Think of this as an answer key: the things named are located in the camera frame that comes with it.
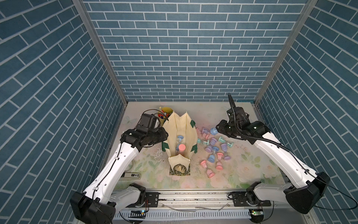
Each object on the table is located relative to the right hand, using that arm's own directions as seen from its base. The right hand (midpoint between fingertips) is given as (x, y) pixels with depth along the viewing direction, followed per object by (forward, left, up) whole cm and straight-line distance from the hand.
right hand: (218, 127), depth 76 cm
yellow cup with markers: (+15, +35, -10) cm, 40 cm away
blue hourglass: (+3, +23, -21) cm, 31 cm away
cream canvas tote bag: (+1, +22, -23) cm, 31 cm away
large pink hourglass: (-7, +20, -14) cm, 26 cm away
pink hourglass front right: (-13, -3, -22) cm, 26 cm away
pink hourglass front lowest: (-18, +2, -21) cm, 28 cm away
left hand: (-6, +26, -1) cm, 27 cm away
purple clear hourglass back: (+11, +5, -20) cm, 23 cm away
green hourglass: (+4, -6, -20) cm, 21 cm away
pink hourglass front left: (-13, +6, -22) cm, 26 cm away
